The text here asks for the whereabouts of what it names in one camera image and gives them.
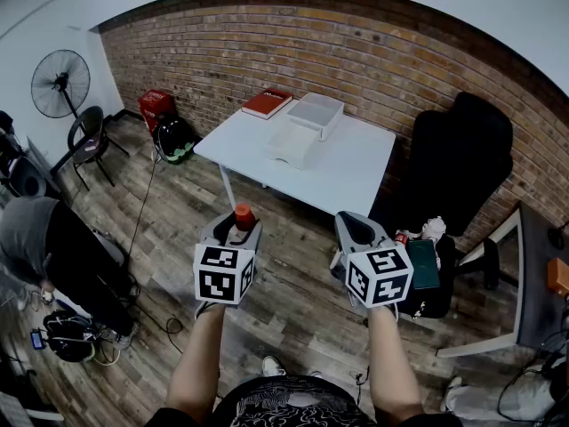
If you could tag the red plastic crate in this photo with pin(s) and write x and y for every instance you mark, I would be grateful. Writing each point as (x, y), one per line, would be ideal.
(155, 107)

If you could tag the person's black patterned shirt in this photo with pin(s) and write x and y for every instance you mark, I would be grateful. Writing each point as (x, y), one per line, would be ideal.
(289, 405)

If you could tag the black standing fan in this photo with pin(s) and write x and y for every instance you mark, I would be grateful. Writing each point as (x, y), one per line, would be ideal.
(60, 82)

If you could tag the red-capped white bottle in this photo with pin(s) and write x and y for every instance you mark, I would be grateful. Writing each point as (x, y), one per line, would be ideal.
(243, 215)

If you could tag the pink plush toy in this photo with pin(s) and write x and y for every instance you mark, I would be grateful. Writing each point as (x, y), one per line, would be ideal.
(433, 228)

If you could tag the black round-back chair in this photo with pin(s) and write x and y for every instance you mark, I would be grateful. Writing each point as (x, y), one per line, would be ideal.
(91, 136)

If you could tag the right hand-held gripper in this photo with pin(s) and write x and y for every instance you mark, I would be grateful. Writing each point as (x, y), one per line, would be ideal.
(378, 278)

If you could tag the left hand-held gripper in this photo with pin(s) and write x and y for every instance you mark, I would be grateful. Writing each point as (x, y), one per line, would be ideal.
(222, 274)

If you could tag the black white striped helmet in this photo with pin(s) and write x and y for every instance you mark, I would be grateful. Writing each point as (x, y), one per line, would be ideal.
(71, 338)

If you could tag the black office chair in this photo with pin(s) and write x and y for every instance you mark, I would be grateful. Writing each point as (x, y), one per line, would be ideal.
(462, 163)

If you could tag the person's left forearm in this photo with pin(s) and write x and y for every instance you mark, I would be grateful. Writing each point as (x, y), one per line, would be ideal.
(195, 363)

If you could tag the red book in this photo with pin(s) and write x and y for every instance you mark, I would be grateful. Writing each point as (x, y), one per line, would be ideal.
(266, 102)

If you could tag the red can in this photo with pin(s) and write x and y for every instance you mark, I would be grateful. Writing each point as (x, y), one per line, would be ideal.
(401, 238)

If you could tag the person's white shoe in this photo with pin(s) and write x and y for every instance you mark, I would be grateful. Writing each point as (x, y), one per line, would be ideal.
(272, 366)

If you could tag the green notebook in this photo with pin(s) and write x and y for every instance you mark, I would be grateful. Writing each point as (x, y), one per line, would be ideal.
(423, 265)

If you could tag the small blue screen device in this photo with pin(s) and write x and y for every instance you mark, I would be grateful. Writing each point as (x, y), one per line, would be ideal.
(38, 340)

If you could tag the dark desk with white frame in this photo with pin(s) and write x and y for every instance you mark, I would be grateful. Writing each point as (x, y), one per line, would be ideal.
(538, 292)

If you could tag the white table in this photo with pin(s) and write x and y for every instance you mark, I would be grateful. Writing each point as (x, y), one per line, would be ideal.
(347, 167)

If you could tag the person's right forearm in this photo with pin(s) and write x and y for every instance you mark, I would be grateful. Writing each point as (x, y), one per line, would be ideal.
(393, 363)

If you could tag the brown wooden block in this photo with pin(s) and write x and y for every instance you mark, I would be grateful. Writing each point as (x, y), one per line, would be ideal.
(559, 277)

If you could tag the black speaker case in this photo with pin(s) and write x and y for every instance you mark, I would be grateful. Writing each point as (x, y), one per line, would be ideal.
(24, 178)

